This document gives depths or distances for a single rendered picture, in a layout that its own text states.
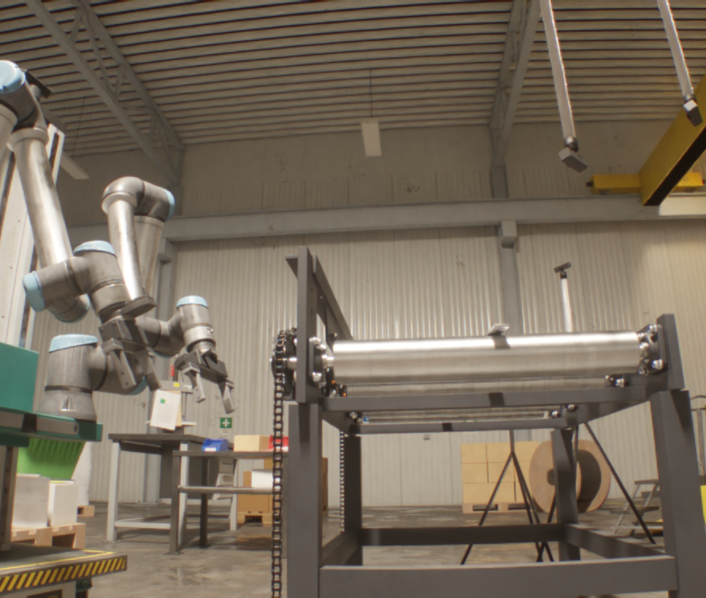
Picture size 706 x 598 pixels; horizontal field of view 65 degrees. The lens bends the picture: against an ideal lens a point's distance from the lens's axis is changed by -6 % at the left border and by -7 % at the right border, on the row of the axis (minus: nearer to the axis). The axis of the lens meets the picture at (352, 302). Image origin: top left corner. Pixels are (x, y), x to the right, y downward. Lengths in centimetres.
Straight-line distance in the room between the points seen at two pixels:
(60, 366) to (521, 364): 136
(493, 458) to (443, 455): 286
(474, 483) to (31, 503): 716
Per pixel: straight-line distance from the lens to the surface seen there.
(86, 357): 200
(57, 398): 197
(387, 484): 1215
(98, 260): 142
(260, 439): 484
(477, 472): 942
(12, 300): 210
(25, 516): 340
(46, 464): 427
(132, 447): 573
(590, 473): 858
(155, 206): 217
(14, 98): 171
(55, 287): 143
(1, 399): 196
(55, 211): 167
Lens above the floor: 56
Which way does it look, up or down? 17 degrees up
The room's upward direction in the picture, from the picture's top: 1 degrees counter-clockwise
